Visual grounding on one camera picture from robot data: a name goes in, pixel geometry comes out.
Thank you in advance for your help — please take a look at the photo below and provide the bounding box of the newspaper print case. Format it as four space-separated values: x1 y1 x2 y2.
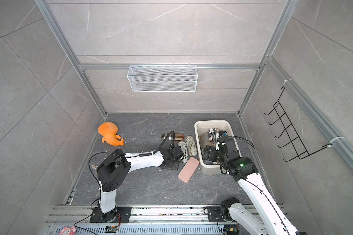
178 142 189 164

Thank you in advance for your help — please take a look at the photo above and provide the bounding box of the grey case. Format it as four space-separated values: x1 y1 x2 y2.
199 132 209 149

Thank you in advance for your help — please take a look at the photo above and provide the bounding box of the plaid glasses case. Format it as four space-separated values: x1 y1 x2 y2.
161 133 184 142

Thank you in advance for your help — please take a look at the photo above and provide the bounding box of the beige plastic storage bin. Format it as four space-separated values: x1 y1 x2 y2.
194 120 234 175

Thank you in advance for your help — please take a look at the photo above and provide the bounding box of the pink case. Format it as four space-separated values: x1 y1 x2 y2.
178 157 200 184

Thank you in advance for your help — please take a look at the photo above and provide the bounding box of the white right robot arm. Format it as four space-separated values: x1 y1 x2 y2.
204 135 301 235

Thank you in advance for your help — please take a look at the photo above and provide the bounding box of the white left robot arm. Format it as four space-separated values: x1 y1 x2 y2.
90 131 184 223

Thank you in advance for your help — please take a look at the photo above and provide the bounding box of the map print glasses case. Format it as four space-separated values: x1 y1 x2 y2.
184 136 198 157

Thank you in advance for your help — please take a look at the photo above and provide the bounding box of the orange plush toy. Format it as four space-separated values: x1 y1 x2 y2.
98 122 124 146

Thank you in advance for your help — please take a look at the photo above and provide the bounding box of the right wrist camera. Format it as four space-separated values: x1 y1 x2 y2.
216 131 227 145

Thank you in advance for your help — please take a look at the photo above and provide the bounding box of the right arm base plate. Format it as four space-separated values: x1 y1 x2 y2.
204 206 223 222

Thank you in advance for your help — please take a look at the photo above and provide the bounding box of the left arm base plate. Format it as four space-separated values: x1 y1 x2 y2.
89 207 132 223

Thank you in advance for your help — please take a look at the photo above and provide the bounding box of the white wire mesh basket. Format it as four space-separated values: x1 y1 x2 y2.
127 65 198 93

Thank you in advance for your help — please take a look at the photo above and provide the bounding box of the black wire hook rack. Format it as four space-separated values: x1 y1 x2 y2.
263 86 333 163

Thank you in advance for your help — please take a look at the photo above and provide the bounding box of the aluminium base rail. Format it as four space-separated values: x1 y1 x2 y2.
45 205 259 235

